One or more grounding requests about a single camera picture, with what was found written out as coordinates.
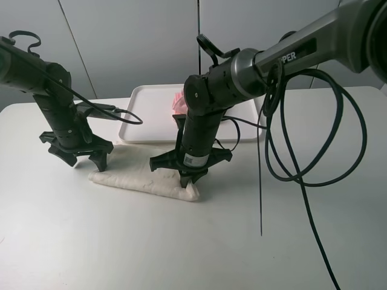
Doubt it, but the white rectangular plastic tray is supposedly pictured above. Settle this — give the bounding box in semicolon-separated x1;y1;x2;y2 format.
119;84;258;144

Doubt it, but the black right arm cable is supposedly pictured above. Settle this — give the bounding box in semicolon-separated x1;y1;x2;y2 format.
196;34;368;290

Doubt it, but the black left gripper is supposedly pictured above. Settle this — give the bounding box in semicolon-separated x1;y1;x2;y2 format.
39;104;113;172

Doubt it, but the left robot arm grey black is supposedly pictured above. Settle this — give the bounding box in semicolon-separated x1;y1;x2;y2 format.
1;32;113;172

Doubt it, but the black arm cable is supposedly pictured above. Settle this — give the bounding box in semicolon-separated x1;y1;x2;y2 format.
196;34;368;290
0;30;144;126

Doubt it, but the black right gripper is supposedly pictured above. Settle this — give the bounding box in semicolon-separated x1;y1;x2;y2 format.
149;113;232;188

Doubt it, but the thin black zip tie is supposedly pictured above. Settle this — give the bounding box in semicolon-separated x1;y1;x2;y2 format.
257;104;266;237

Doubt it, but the cream white towel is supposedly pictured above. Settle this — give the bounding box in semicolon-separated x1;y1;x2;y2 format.
88;144;200;202

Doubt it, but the pink towel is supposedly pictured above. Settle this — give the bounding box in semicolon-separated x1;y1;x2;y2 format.
172;90;188;115

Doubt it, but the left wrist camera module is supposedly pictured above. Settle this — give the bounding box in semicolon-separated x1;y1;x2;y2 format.
76;101;121;121

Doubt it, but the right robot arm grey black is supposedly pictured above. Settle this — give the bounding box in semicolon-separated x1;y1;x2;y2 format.
149;1;386;186

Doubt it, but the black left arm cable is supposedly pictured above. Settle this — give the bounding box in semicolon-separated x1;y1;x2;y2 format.
0;30;144;126

